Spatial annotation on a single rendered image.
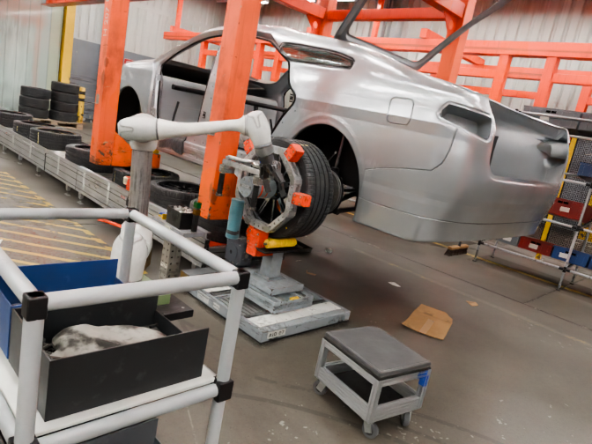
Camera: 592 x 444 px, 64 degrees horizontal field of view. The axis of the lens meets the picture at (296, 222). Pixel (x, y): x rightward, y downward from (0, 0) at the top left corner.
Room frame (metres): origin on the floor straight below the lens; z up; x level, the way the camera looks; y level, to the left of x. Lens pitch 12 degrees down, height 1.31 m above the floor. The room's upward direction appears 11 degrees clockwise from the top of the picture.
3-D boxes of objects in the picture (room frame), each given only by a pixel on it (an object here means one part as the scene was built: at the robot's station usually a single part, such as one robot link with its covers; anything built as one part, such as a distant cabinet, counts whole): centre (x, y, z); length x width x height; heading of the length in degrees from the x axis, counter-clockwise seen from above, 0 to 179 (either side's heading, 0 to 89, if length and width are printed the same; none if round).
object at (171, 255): (3.24, 0.83, 0.21); 0.10 x 0.10 x 0.42; 47
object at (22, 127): (7.27, 4.15, 0.39); 0.66 x 0.66 x 0.24
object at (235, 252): (3.39, 0.27, 0.26); 0.42 x 0.18 x 0.35; 137
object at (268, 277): (3.15, 0.11, 0.32); 0.40 x 0.30 x 0.28; 47
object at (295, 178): (3.03, 0.23, 0.85); 0.54 x 0.07 x 0.54; 47
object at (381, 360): (2.12, -0.50, 0.17); 0.43 x 0.36 x 0.34; 37
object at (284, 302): (3.13, 0.09, 0.13); 0.50 x 0.36 x 0.10; 47
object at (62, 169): (5.69, 2.49, 0.20); 1.00 x 0.86 x 0.39; 47
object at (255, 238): (3.06, 0.20, 0.48); 0.16 x 0.12 x 0.17; 137
